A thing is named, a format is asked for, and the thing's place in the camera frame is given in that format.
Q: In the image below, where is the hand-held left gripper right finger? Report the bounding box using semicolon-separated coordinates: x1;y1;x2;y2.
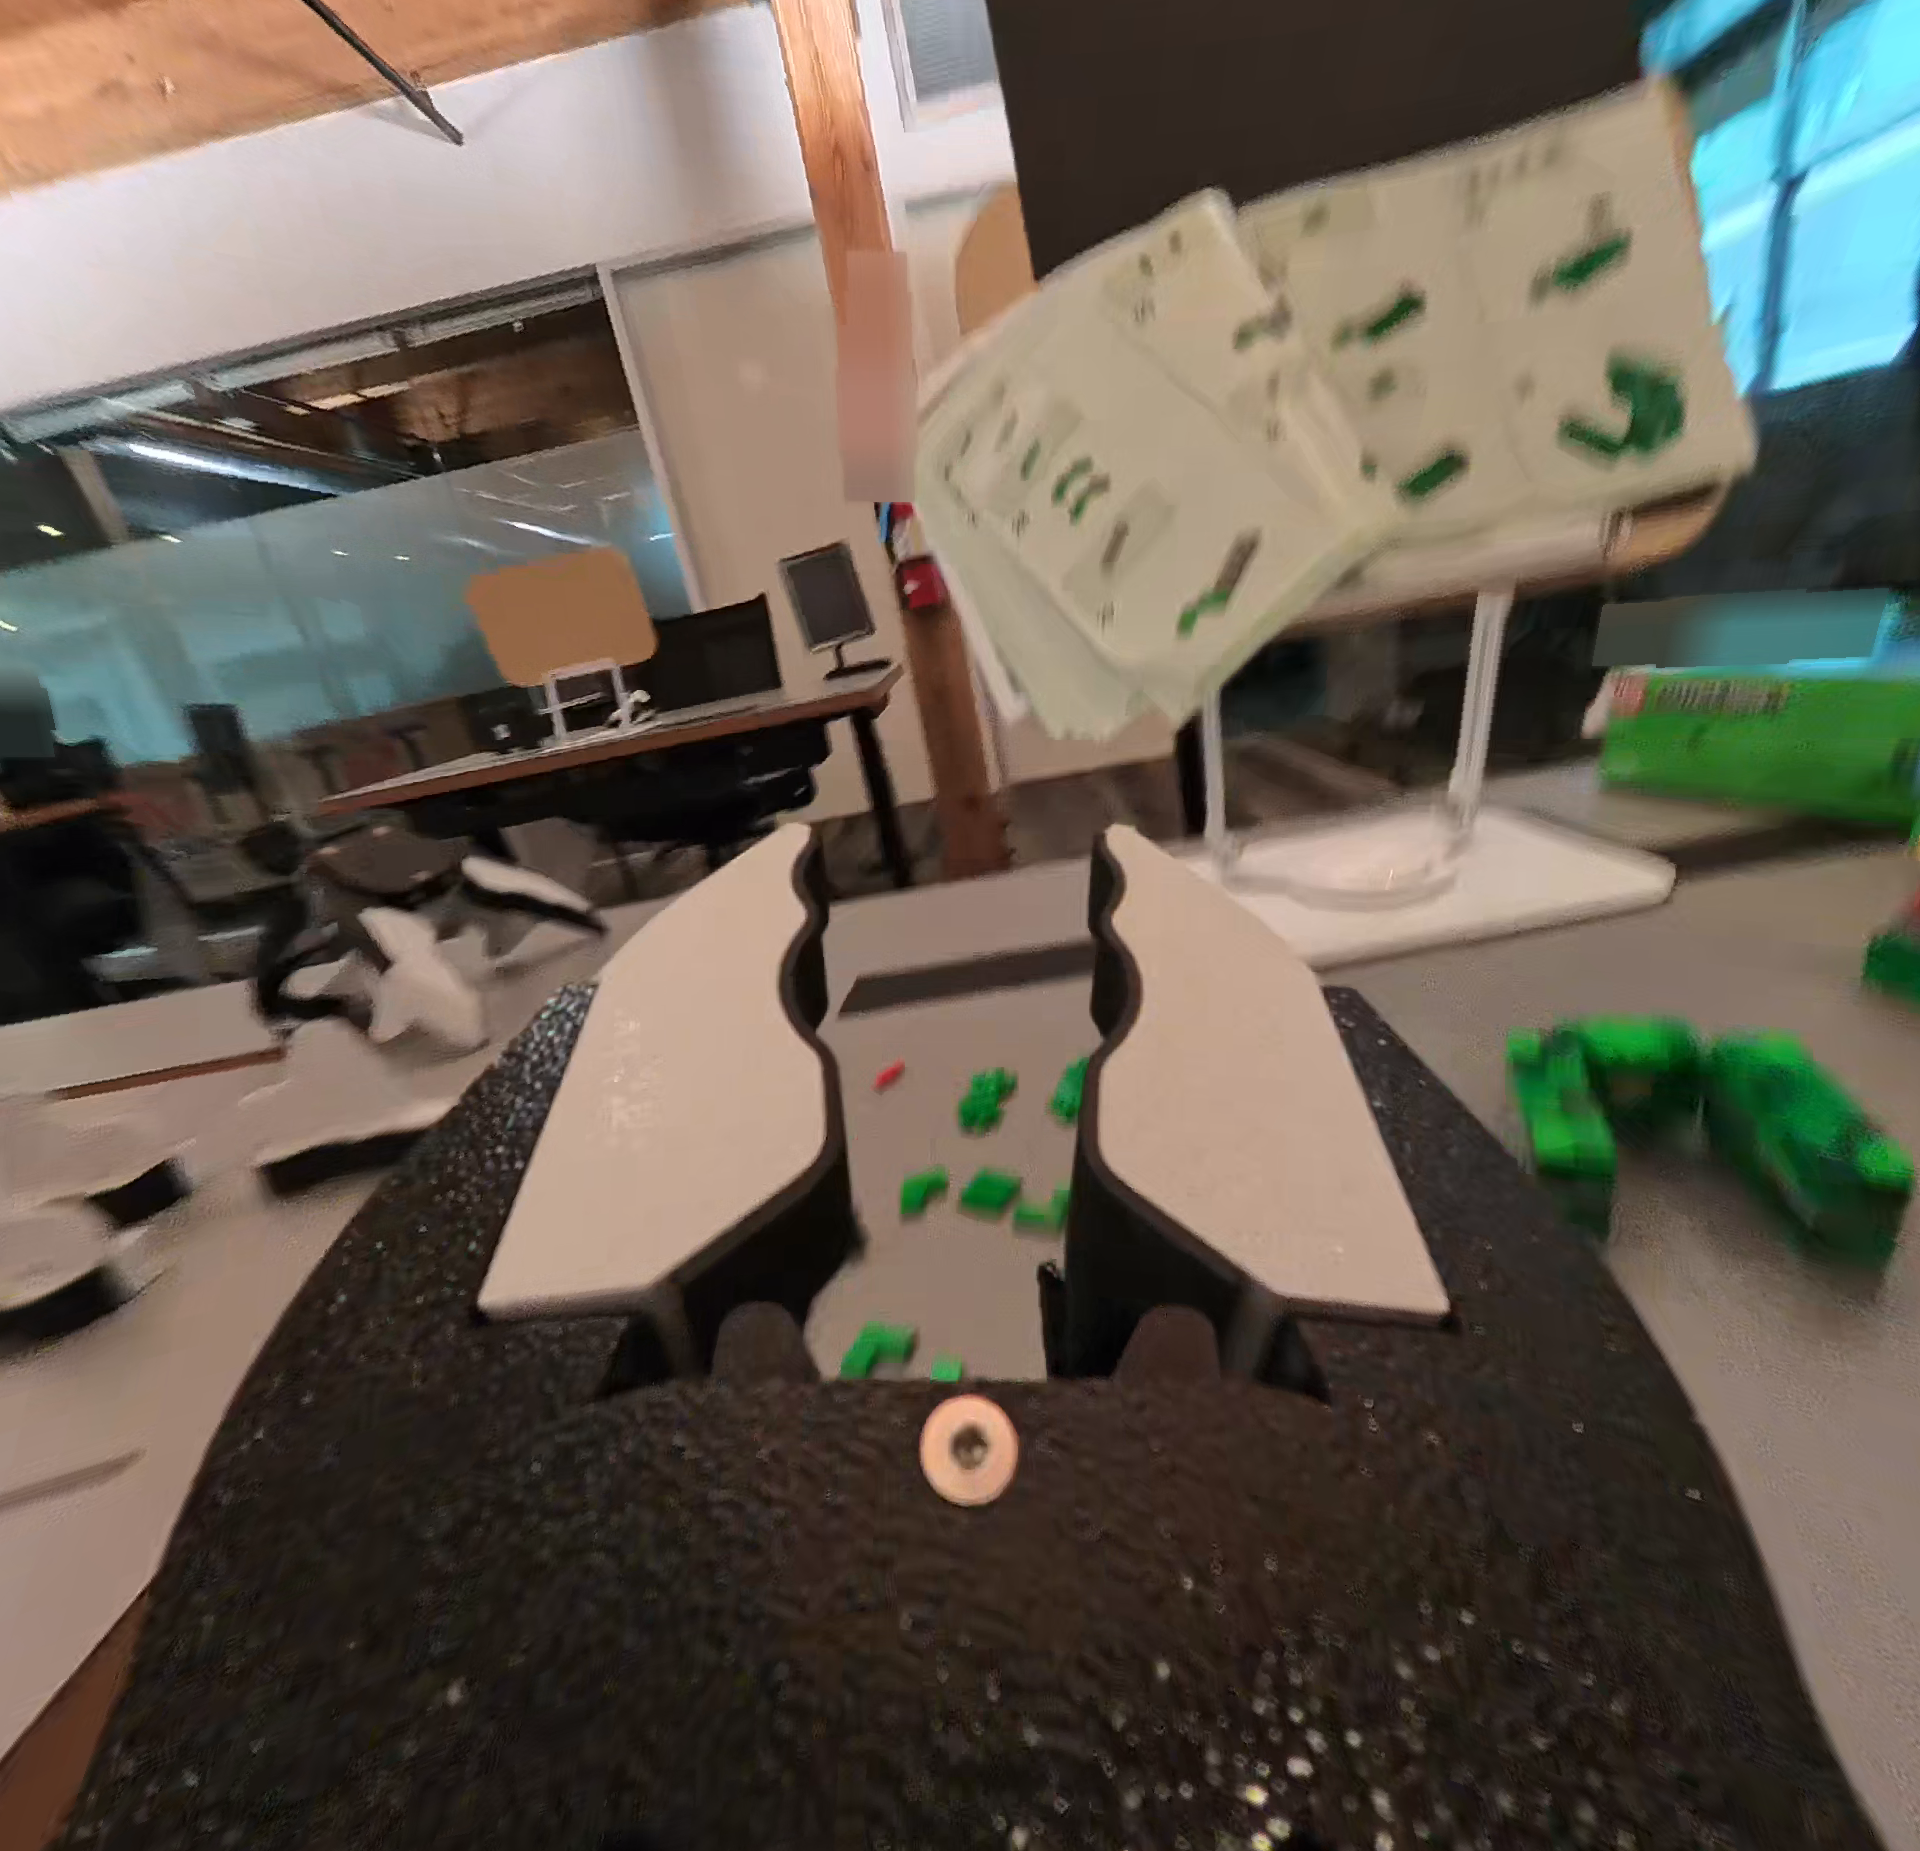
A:
1065;822;1458;1328

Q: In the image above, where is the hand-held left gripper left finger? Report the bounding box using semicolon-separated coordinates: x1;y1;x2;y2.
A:
475;822;859;1328

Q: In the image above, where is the wooden-topped office desk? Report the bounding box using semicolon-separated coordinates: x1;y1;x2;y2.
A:
319;664;907;893

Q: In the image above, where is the grey desk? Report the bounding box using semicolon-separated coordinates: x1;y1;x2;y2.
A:
0;815;1920;1851

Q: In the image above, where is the black and white winged shell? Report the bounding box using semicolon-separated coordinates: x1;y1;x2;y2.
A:
248;830;609;1054

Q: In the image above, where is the white wedge on black base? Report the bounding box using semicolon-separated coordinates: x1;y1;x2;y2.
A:
248;1049;486;1197
0;1211;169;1346
0;1092;195;1229

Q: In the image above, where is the black tape strip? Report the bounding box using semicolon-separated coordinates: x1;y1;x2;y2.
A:
837;948;1101;1017

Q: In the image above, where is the white and wooden book stand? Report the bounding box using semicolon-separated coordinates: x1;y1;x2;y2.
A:
953;185;1726;919

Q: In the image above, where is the black office chair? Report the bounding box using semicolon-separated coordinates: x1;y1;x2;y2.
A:
594;718;831;871
0;740;302;1029

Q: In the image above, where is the U-shaped green brick assembly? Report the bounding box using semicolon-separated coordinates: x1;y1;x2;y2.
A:
1503;1016;1918;1265

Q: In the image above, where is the tan board book stand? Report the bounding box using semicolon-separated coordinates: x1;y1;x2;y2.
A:
464;546;660;750

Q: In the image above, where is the small framed sign holder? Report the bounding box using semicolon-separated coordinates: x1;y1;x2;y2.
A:
777;543;891;684

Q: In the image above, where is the green toy box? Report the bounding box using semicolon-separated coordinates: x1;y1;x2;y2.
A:
1593;664;1920;833

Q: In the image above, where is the instruction booklet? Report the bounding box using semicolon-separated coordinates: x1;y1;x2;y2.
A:
912;78;1760;746

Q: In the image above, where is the wooden pillar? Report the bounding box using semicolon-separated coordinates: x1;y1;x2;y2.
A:
753;0;1010;881

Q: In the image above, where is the black panel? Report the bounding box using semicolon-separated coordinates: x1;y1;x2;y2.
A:
974;0;1652;288

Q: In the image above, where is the black metal rod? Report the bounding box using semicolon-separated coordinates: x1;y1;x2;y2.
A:
224;0;468;146

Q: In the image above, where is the wall air vent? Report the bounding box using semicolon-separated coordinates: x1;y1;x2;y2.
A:
874;0;1004;125

